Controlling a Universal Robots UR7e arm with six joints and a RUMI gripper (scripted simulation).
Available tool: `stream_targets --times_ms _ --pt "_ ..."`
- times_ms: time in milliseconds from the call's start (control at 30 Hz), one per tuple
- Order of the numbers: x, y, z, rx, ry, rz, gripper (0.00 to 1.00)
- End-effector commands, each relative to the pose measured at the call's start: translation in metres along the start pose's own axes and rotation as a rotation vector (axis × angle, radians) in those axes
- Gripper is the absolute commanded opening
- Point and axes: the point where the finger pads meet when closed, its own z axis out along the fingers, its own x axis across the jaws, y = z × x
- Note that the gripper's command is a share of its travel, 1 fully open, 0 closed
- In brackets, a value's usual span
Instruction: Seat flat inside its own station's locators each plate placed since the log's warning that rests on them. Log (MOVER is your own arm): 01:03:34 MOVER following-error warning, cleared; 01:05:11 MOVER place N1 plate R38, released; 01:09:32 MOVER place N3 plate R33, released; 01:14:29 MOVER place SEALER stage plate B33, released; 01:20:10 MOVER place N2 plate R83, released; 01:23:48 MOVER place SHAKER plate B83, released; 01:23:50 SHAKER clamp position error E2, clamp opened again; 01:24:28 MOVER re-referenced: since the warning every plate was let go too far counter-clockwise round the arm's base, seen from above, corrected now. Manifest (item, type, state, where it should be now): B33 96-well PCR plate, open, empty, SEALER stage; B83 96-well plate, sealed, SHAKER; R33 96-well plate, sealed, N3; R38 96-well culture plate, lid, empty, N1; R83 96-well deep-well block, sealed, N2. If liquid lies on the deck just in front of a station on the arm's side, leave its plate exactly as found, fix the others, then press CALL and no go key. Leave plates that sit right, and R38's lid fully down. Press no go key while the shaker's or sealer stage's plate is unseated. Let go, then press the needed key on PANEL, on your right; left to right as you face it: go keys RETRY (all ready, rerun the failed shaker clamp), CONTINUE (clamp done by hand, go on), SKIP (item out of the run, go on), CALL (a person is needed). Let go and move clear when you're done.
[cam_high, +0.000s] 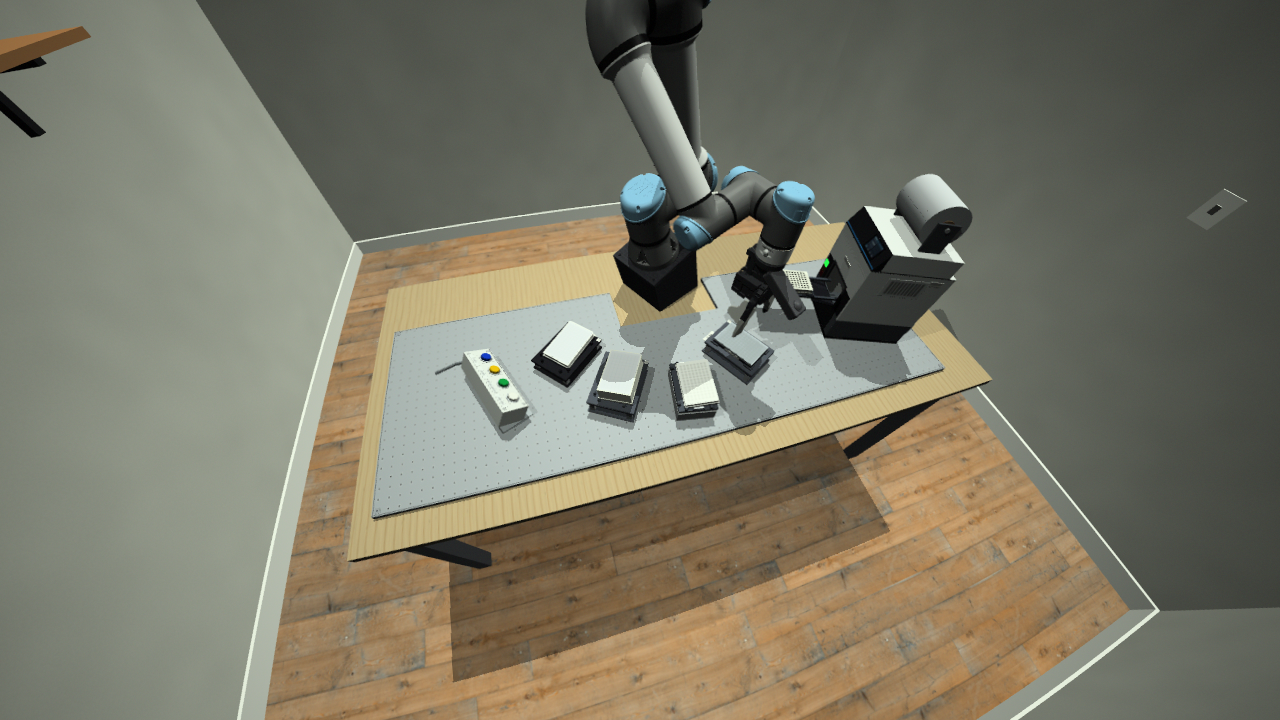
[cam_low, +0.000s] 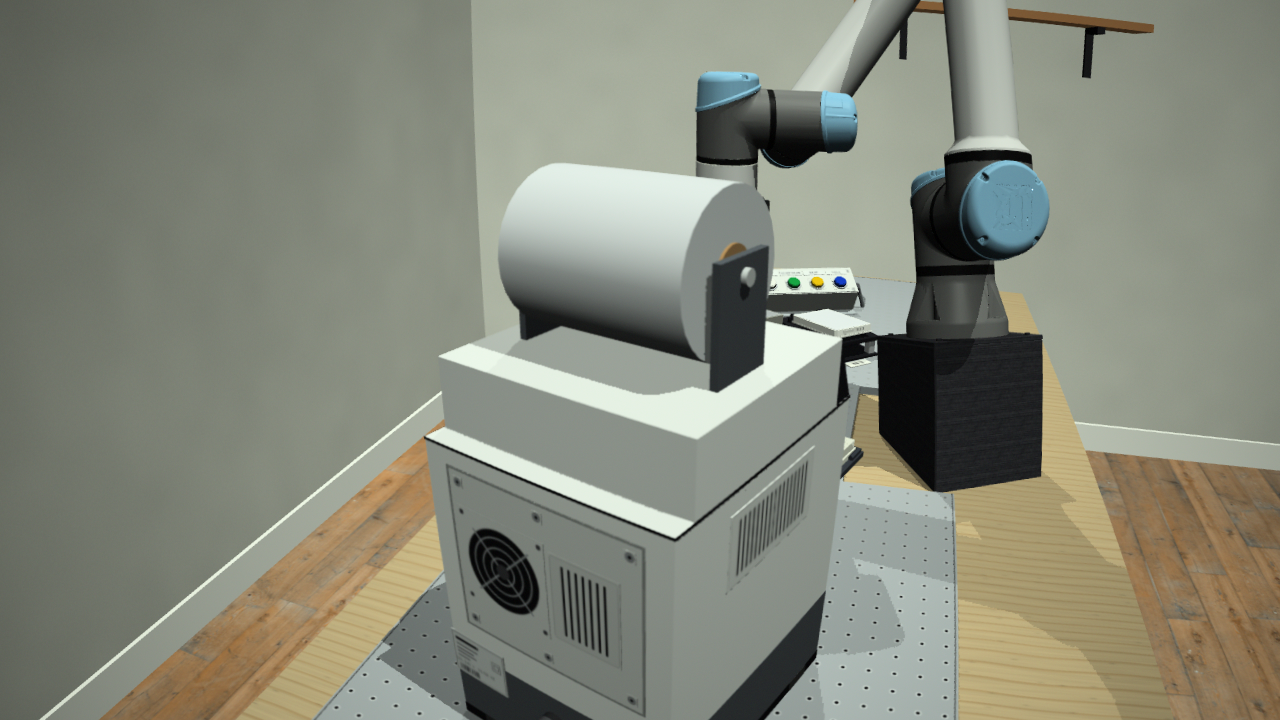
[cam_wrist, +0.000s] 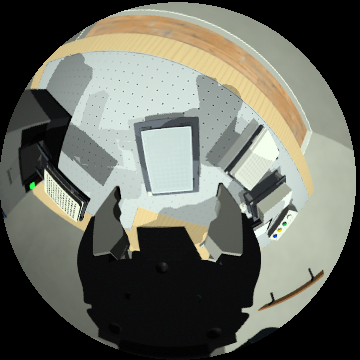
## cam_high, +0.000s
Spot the grey button panel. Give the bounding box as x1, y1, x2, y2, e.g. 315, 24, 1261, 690
435, 348, 532, 434

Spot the white horizontal roll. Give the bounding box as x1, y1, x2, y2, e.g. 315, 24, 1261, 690
896, 174, 972, 243

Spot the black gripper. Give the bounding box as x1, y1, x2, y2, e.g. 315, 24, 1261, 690
728, 243, 786, 337

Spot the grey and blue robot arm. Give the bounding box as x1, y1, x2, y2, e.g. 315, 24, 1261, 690
586, 0, 815, 272

